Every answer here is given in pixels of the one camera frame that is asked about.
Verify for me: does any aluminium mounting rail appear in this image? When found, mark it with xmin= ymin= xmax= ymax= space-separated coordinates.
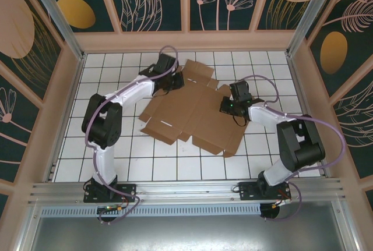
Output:
xmin=27 ymin=178 xmax=347 ymax=205

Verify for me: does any aluminium frame post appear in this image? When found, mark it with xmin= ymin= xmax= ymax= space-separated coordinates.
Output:
xmin=285 ymin=0 xmax=349 ymax=57
xmin=24 ymin=0 xmax=86 ymax=61

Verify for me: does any brown cardboard box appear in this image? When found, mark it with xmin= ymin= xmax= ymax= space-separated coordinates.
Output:
xmin=139 ymin=59 xmax=252 ymax=158

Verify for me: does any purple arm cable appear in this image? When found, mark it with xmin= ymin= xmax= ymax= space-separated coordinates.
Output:
xmin=83 ymin=45 xmax=179 ymax=225
xmin=240 ymin=75 xmax=348 ymax=222

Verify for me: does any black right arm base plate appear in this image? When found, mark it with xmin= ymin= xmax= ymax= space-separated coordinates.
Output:
xmin=238 ymin=181 xmax=292 ymax=202

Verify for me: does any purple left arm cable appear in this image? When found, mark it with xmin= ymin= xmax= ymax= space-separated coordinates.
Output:
xmin=83 ymin=45 xmax=179 ymax=225

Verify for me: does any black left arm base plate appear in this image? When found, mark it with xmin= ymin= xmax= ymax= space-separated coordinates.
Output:
xmin=83 ymin=183 xmax=138 ymax=204

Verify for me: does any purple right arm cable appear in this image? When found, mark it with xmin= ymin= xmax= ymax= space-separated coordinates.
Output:
xmin=240 ymin=75 xmax=348 ymax=222

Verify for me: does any grey metal sheet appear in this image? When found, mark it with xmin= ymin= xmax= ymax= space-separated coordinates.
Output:
xmin=29 ymin=215 xmax=346 ymax=251

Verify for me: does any grey slotted cable duct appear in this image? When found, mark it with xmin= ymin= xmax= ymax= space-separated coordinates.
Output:
xmin=40 ymin=203 xmax=262 ymax=217

